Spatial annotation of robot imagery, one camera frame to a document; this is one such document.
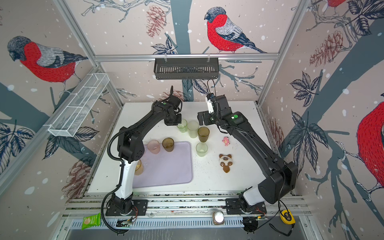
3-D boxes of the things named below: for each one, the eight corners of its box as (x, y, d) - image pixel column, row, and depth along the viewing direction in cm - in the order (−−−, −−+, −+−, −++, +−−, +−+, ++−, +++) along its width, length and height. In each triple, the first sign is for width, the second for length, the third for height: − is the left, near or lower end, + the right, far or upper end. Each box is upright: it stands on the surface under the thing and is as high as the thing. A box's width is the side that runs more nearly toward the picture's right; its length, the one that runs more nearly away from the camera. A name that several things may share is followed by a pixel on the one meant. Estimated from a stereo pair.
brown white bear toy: (220, 173, 87) (221, 171, 84) (218, 156, 94) (219, 154, 91) (233, 173, 87) (234, 171, 84) (230, 156, 94) (231, 154, 91)
